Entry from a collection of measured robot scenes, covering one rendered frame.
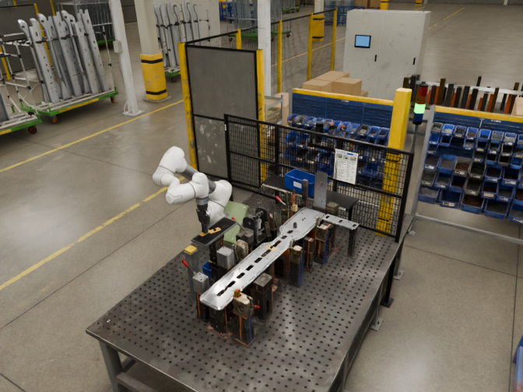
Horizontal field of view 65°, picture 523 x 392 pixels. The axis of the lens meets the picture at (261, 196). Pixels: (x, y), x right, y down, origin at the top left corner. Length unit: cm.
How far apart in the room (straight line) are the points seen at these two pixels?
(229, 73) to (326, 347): 364
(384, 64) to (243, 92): 486
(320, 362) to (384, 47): 772
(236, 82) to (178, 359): 356
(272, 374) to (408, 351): 154
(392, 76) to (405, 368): 698
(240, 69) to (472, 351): 383
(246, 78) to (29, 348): 362
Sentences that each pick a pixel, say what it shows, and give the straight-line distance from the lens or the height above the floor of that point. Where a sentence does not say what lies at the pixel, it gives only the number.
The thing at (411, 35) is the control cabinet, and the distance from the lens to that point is 941.
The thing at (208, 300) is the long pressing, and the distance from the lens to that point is 270.
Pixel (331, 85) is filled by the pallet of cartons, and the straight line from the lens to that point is 768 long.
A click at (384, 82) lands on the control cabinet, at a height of 60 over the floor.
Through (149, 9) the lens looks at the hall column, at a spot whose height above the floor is 206.
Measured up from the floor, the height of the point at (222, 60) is 183.
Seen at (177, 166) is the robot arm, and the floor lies 152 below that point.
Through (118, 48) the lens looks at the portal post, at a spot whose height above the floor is 142.
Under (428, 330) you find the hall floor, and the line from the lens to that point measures 410.
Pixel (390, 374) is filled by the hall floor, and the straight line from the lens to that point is 369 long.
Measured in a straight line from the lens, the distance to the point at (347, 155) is 363.
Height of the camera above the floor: 282
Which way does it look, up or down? 29 degrees down
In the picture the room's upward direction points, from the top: 1 degrees counter-clockwise
